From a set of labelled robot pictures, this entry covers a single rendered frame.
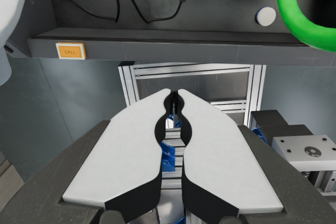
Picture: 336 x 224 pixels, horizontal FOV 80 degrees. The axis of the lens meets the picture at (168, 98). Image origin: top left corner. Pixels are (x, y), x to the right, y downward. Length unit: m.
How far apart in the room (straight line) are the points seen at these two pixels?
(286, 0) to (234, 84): 1.10
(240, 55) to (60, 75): 1.43
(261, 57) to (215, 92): 0.87
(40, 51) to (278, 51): 0.47
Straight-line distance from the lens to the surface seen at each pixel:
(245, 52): 0.43
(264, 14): 0.53
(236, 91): 1.32
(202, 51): 0.41
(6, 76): 0.19
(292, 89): 1.71
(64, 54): 0.45
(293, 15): 0.20
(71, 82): 1.67
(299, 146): 0.61
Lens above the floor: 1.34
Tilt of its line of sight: 61 degrees down
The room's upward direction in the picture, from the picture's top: 175 degrees counter-clockwise
